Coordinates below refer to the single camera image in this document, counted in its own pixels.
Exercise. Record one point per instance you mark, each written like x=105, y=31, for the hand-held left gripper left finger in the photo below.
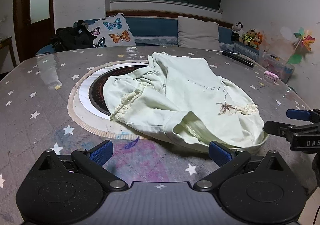
x=101, y=153

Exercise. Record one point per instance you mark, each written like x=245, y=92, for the brown plush bear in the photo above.
x=247, y=36

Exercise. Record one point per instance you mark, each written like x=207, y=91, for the pale green garment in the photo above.
x=180, y=90

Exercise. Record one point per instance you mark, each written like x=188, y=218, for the brown wooden door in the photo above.
x=22, y=15

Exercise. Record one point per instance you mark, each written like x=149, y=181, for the black remote control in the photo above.
x=237, y=58

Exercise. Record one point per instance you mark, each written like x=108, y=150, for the small pink toy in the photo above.
x=271, y=74

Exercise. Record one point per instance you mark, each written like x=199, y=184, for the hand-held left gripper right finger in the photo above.
x=220, y=155

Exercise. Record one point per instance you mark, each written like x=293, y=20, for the plain grey pillow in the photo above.
x=197, y=32

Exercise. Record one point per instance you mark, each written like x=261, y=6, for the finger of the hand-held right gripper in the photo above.
x=276, y=127
x=297, y=114

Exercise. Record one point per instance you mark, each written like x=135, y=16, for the black bag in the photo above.
x=72, y=37

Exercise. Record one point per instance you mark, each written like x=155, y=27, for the wooden side table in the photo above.
x=6, y=39

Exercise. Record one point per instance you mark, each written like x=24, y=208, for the panda plush toy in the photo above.
x=237, y=27

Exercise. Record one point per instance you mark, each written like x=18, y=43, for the orange plush toy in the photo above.
x=259, y=38

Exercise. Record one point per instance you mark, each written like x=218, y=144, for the blue sofa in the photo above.
x=152, y=27

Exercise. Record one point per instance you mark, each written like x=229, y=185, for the clear plastic box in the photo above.
x=277, y=67

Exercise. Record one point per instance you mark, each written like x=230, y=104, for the colourful pinwheel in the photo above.
x=306, y=40

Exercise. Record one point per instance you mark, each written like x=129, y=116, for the grey star-print tablecloth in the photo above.
x=37, y=90

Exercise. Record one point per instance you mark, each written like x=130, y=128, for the butterfly print pillow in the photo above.
x=112, y=27

